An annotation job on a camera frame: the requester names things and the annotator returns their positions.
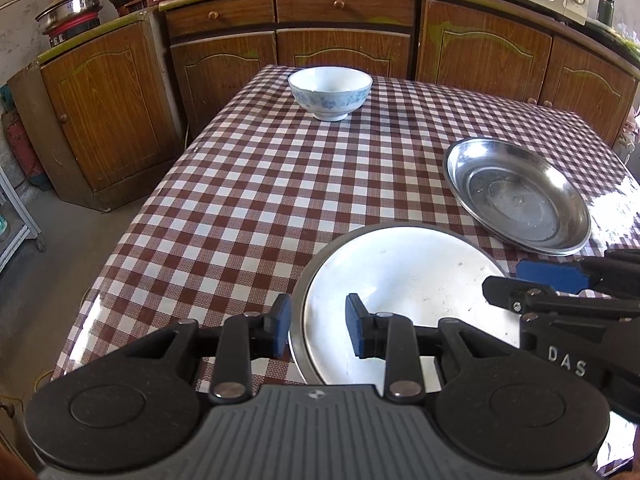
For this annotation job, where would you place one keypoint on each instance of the small steel plate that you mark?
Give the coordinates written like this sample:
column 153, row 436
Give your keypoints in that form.
column 515, row 195

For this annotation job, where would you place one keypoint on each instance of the blue patterned white bowl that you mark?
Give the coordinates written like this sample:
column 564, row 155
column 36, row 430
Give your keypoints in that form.
column 330, row 90

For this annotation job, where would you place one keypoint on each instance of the white metal rack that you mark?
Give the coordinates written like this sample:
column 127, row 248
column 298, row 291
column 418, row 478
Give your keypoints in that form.
column 15, row 220

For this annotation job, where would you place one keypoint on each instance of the wooden cabinet with drawers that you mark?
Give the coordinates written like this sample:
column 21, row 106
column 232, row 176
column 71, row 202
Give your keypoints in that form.
column 300, row 25

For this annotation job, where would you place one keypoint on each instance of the red black induction stove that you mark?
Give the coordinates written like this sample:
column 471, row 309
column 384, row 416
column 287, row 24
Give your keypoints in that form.
column 142, row 2
column 75, row 32

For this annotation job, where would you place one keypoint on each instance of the black tray with greens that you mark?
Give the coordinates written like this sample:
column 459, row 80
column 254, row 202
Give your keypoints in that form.
column 610, row 35

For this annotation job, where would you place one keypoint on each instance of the pink cloth bundle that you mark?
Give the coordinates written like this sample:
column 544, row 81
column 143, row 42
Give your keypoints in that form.
column 631, row 127

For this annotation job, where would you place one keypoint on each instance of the red white checkered tablecloth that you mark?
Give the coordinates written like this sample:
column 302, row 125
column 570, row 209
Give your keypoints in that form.
column 225, row 210

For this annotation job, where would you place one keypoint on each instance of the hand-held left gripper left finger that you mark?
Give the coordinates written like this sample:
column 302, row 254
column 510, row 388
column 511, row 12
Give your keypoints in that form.
column 282, row 325

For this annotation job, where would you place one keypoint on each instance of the red gas cylinder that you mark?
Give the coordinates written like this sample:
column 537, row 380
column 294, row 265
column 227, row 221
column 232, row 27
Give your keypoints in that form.
column 22, row 150

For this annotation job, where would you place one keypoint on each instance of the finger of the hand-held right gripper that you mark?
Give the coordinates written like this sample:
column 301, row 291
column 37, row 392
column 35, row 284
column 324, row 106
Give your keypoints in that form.
column 550, row 300
column 550, row 275

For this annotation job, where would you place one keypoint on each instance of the steel bowl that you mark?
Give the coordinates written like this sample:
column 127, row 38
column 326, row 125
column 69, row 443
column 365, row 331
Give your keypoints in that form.
column 296, row 310

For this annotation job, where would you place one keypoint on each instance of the wooden single-door cabinet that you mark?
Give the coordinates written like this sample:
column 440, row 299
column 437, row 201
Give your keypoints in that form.
column 100, row 110

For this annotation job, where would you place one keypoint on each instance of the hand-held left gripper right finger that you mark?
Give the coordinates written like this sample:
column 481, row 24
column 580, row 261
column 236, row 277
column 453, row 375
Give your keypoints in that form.
column 356, row 325

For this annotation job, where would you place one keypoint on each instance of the white shallow bowl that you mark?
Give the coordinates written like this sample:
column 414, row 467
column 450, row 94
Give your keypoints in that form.
column 410, row 280

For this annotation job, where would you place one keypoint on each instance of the dark green thermos bottle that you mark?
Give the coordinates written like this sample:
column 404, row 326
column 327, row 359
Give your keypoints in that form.
column 605, row 10

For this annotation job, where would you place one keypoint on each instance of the green onions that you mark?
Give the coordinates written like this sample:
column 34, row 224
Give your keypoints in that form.
column 630, row 40

